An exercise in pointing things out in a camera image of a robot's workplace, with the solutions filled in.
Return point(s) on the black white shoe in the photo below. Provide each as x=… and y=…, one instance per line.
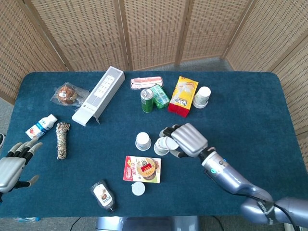
x=1, y=140

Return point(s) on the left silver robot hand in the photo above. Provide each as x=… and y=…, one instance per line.
x=8, y=172

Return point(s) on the paper cup blue flower print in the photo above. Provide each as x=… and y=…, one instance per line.
x=143, y=140

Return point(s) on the paper cup blue text print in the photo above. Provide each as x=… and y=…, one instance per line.
x=170, y=144

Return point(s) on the bread in clear wrapper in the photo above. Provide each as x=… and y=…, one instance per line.
x=66, y=95

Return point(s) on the yellow red snack bag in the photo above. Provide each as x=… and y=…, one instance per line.
x=183, y=96

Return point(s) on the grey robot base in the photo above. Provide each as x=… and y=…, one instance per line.
x=144, y=223

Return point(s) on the white blue milk bottle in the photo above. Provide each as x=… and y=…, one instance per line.
x=41, y=127

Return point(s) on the woven bamboo folding screen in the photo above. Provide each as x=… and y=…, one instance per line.
x=154, y=31

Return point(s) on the green carton pack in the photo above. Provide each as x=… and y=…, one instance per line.
x=160, y=97

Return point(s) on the round gold tin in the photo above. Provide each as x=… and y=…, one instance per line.
x=145, y=168

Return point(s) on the white paper cup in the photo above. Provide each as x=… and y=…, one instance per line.
x=202, y=96

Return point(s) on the long white power strip box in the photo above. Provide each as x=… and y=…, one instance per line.
x=101, y=95

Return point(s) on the paper cup green flower print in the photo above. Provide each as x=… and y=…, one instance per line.
x=160, y=151

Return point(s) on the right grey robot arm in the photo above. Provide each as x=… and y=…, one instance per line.
x=231, y=178

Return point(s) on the red white wafer box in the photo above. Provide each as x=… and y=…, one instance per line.
x=130, y=170

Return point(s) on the blue white item on floor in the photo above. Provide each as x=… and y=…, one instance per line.
x=26, y=219

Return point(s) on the blue table cloth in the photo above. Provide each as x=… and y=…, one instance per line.
x=252, y=132

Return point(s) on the grey squeeze sauce bottle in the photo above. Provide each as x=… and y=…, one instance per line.
x=103, y=196

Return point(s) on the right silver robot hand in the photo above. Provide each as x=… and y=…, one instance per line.
x=190, y=139

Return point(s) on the pink blister pack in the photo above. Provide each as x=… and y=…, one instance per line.
x=144, y=81

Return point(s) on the green drink can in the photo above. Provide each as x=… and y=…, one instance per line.
x=146, y=102

